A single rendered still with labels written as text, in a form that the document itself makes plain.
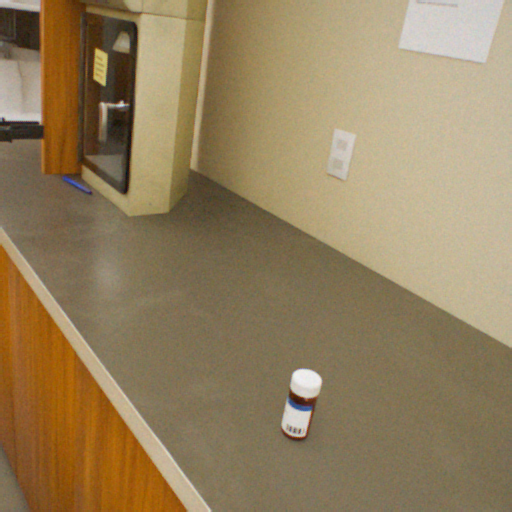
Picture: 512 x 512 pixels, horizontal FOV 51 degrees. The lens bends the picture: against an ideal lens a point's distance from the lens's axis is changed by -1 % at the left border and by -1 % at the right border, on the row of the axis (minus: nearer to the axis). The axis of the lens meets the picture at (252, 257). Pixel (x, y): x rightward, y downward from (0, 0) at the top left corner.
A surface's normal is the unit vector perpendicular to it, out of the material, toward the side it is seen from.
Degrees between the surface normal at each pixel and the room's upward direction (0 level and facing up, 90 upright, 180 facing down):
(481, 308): 90
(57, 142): 90
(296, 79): 90
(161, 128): 90
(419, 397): 0
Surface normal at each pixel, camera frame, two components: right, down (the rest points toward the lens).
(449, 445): 0.14, -0.90
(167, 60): 0.60, 0.40
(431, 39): -0.79, 0.14
